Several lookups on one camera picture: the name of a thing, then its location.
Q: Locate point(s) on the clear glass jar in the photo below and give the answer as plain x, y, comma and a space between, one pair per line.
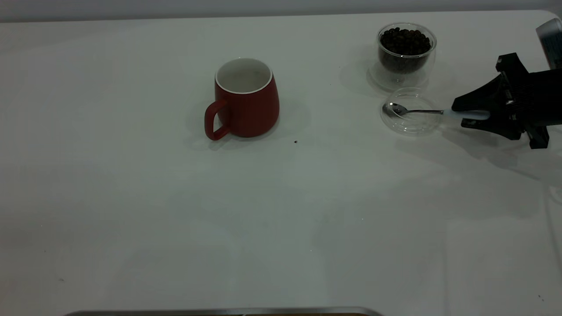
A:
397, 79

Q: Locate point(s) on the red ceramic mug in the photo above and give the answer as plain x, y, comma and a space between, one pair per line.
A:
250, 109

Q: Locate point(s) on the dark coffee beans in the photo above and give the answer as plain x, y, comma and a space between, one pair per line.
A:
404, 48

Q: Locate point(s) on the clear glass lid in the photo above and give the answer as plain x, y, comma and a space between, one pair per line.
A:
410, 125

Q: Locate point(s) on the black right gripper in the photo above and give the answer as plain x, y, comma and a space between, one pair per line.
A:
540, 96

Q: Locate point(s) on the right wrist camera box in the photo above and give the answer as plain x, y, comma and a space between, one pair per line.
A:
552, 41

